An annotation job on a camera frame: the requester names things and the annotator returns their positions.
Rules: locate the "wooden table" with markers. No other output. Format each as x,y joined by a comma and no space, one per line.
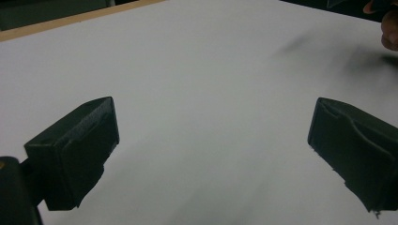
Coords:
62,21

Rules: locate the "white table cover sheet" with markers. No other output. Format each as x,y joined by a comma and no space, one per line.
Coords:
203,93

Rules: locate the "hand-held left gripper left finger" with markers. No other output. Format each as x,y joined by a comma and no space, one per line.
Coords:
78,150

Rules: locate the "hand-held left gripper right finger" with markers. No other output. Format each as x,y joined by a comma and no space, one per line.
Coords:
356,146

